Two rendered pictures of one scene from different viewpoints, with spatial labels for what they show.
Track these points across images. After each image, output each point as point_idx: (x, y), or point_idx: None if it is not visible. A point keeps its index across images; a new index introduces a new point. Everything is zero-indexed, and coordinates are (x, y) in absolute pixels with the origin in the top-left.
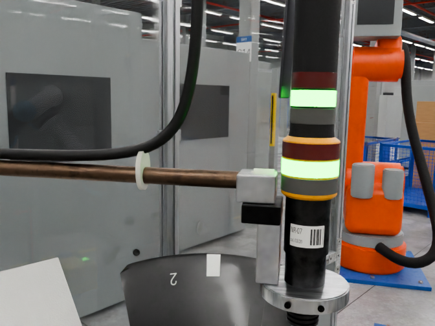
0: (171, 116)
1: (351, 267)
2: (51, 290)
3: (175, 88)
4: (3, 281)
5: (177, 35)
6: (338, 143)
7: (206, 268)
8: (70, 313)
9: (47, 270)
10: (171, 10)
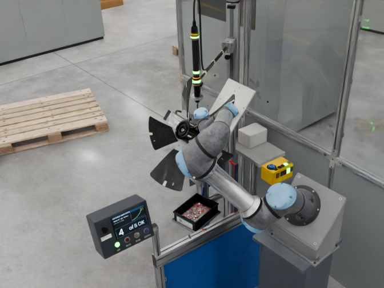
0: (344, 71)
1: None
2: (248, 96)
3: (348, 60)
4: (244, 88)
5: (352, 36)
6: (193, 78)
7: (231, 101)
8: (246, 102)
9: (251, 92)
10: (351, 24)
